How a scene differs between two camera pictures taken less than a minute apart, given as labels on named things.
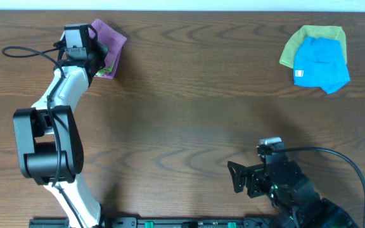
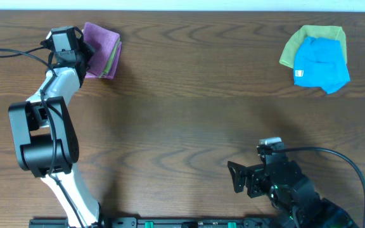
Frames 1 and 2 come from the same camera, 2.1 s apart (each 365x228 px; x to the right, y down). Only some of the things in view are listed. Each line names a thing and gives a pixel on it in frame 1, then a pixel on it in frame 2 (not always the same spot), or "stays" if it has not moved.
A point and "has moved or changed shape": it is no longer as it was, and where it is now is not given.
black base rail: (165, 222) stays
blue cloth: (320, 62) stays
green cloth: (107, 69) -> (110, 59)
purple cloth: (115, 42) has moved or changed shape
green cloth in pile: (288, 54) stays
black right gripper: (255, 173) stays
